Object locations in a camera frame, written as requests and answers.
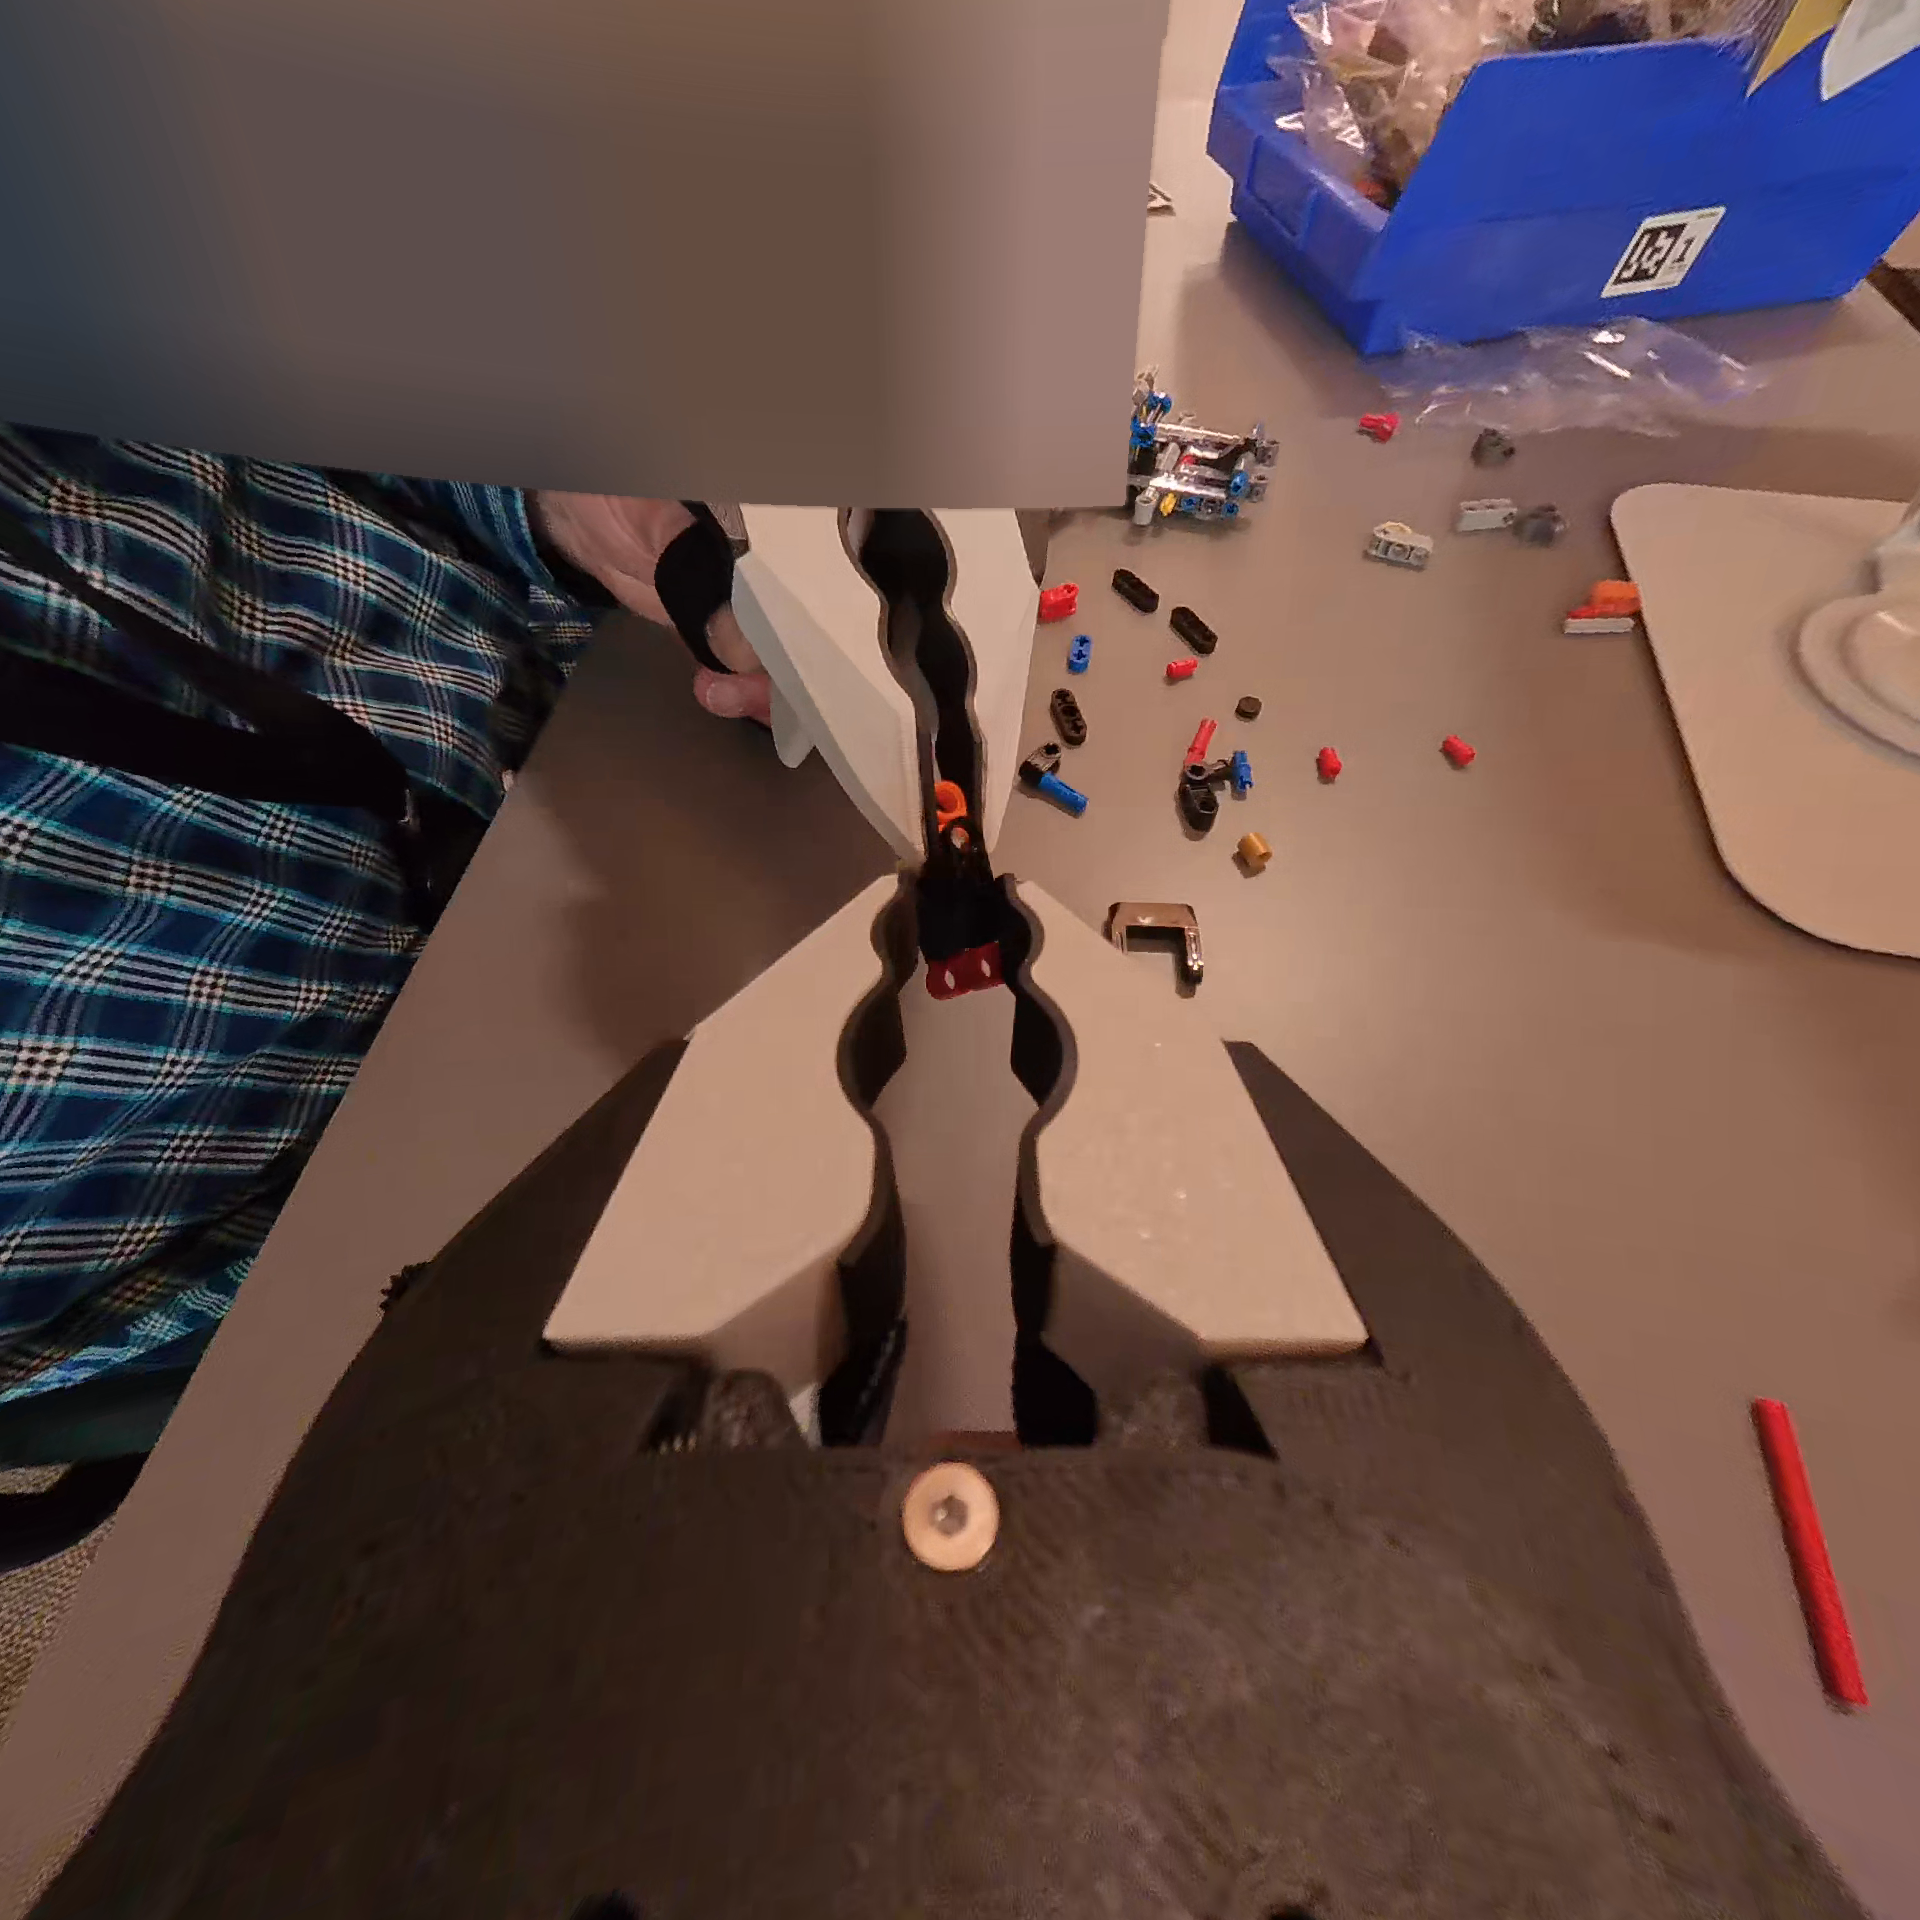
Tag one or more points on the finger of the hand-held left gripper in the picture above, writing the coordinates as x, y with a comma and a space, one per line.
827, 646
1001, 630

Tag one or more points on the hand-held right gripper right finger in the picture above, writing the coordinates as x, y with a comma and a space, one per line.
1201, 1200

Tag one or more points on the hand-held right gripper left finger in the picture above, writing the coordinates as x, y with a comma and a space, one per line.
705, 1200

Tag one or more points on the orange lego connector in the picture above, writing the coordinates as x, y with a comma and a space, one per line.
950, 806

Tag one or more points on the small black lego assembly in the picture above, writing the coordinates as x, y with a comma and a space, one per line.
956, 901

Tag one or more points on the short black lego liftarm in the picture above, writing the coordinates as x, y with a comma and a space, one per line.
1195, 630
1136, 590

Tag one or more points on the black lego axle connector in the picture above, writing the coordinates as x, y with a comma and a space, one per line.
1038, 766

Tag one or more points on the partly built lego chassis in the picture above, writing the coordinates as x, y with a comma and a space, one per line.
1201, 458

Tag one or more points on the black angled lego connector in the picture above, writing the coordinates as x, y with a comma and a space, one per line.
1201, 803

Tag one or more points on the yellow lego bush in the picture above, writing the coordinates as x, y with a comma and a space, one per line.
1253, 853

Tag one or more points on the light grey lego connector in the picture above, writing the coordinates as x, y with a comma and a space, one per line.
1485, 516

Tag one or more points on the orange red white lego stack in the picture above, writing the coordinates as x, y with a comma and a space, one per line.
1603, 610

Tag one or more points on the clear bags of lego pieces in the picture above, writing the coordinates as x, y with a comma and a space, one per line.
1396, 77

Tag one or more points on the long red lego axle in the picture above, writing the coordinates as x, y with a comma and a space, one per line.
1808, 1547

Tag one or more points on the person's left hand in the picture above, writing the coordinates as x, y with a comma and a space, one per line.
616, 547

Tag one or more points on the person in blue plaid shirt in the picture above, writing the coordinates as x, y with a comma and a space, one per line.
181, 1051

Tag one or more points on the blue labelled parts bin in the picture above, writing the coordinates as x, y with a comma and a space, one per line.
1500, 255

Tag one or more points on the empty clear plastic bag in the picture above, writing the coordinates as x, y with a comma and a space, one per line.
1575, 376

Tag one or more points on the white book stand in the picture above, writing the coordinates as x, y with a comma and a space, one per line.
1695, 675

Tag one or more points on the black u-shaped lego frame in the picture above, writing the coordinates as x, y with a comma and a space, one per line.
1148, 917

